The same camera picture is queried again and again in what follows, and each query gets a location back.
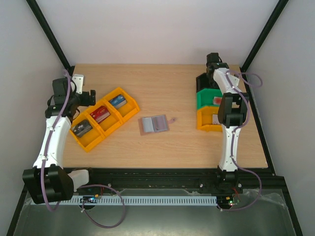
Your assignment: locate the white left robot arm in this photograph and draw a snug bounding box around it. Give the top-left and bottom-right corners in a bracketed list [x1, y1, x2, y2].
[22, 74, 96, 204]

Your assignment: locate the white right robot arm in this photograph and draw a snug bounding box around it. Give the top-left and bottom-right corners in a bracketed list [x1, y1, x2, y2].
[206, 53, 249, 172]

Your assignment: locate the black card stack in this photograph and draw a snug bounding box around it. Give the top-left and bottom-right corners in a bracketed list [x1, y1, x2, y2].
[72, 119, 93, 138]

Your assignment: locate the blue card stack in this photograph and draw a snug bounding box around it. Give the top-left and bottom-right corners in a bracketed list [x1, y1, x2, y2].
[109, 94, 127, 110]

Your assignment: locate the red dot card stack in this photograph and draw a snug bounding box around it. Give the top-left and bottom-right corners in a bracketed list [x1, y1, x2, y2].
[213, 97, 222, 106]

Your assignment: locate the pale pink card stack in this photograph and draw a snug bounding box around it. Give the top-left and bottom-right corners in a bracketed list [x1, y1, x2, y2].
[212, 114, 219, 124]

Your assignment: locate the black storage bin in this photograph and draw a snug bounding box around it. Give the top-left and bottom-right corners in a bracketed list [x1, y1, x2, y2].
[196, 73, 219, 92]

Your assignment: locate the green storage bin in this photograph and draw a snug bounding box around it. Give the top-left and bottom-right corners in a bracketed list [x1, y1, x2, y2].
[196, 88, 223, 110]

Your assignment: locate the yellow triple storage bin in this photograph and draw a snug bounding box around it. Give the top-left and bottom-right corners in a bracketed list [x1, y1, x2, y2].
[70, 87, 140, 152]

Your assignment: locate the yellow single storage bin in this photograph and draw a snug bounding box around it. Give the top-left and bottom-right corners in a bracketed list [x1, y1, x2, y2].
[197, 106, 222, 132]

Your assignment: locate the purple floor cable loop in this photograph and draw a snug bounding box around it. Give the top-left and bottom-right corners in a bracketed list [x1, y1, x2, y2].
[80, 184, 126, 228]

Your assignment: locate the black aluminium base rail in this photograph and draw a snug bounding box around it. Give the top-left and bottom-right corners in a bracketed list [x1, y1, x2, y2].
[87, 168, 288, 193]

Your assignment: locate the white slotted cable duct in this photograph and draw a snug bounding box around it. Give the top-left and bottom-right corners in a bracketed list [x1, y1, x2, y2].
[60, 196, 217, 206]

